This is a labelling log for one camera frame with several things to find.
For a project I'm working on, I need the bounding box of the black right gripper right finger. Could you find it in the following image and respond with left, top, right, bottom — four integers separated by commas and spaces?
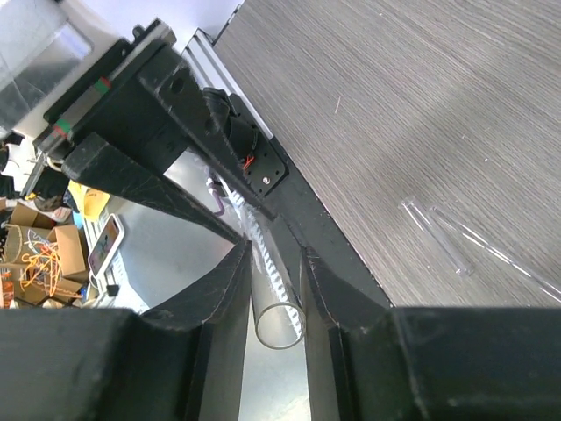
301, 248, 560, 420

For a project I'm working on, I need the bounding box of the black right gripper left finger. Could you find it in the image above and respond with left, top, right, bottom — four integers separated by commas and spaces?
1, 242, 252, 420

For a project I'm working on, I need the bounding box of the smartphone on stand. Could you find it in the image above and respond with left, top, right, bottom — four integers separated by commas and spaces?
88, 214, 124, 278

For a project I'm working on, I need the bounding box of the cardboard boxes clutter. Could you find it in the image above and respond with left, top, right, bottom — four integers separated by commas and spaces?
1, 198, 88, 309

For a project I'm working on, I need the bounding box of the clear glass test tube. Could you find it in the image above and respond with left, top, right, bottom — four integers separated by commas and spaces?
244, 205, 306, 350

